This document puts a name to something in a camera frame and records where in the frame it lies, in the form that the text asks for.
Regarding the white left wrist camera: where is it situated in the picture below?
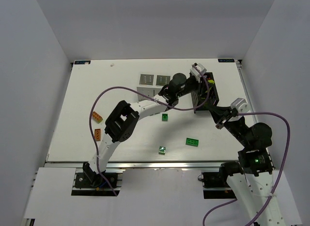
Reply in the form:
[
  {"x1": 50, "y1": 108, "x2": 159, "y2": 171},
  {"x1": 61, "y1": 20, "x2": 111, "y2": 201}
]
[{"x1": 190, "y1": 63, "x2": 207, "y2": 83}]

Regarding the black slotted two-bin container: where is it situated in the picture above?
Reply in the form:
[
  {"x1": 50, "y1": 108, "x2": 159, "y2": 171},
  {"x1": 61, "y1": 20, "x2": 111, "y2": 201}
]
[{"x1": 191, "y1": 72, "x2": 219, "y2": 112}]

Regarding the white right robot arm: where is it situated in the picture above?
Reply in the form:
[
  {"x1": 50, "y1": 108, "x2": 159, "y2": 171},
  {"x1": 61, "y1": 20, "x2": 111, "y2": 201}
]
[{"x1": 208, "y1": 98, "x2": 286, "y2": 226}]

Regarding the dark logo sticker right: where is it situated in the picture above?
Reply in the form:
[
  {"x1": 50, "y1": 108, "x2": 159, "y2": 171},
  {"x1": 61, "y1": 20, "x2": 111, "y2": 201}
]
[{"x1": 218, "y1": 58, "x2": 235, "y2": 63}]

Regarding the green 2x2 brick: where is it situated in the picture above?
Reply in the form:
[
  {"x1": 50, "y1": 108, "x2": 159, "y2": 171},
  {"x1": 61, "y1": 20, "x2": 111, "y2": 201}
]
[{"x1": 162, "y1": 113, "x2": 168, "y2": 122}]

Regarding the dark logo sticker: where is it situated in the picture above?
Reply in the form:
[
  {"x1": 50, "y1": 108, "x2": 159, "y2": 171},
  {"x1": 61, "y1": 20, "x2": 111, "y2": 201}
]
[
  {"x1": 74, "y1": 60, "x2": 91, "y2": 65},
  {"x1": 218, "y1": 58, "x2": 235, "y2": 63}
]

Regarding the white slotted two-bin container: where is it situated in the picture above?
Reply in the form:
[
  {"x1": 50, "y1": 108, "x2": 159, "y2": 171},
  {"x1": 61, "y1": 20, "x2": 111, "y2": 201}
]
[{"x1": 137, "y1": 74, "x2": 171, "y2": 97}]

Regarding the light green printed brick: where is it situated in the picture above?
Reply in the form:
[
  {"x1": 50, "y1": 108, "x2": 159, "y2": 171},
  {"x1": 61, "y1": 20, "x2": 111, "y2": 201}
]
[{"x1": 158, "y1": 146, "x2": 166, "y2": 155}]

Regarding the green 2x3 brick front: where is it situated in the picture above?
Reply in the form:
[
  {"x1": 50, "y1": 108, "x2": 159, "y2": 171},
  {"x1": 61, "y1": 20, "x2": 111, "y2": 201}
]
[{"x1": 186, "y1": 138, "x2": 199, "y2": 147}]

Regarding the dark logo sticker left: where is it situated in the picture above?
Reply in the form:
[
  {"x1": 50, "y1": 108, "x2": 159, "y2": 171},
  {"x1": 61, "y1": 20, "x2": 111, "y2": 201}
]
[{"x1": 74, "y1": 60, "x2": 91, "y2": 65}]

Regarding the orange small brick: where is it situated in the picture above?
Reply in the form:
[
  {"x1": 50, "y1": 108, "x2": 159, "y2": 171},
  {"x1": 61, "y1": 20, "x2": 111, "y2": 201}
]
[{"x1": 94, "y1": 129, "x2": 101, "y2": 141}]

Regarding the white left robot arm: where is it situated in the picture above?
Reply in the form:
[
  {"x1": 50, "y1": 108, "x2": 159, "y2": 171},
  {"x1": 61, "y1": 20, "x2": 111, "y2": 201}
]
[{"x1": 83, "y1": 71, "x2": 208, "y2": 187}]

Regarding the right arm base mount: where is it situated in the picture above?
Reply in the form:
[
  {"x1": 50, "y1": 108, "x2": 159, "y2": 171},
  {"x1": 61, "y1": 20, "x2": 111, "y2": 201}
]
[{"x1": 197, "y1": 172, "x2": 236, "y2": 199}]

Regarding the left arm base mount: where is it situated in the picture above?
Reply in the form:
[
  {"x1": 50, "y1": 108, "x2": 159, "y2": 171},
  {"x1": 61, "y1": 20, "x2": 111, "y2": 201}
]
[{"x1": 71, "y1": 172, "x2": 123, "y2": 197}]

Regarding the aluminium table rail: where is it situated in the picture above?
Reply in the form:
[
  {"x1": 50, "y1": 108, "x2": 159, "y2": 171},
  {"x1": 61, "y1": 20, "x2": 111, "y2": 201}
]
[{"x1": 44, "y1": 161, "x2": 232, "y2": 170}]

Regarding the orange 2x4 brick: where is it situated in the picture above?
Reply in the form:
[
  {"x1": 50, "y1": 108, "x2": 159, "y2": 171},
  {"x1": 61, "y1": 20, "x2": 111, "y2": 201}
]
[{"x1": 92, "y1": 111, "x2": 103, "y2": 123}]

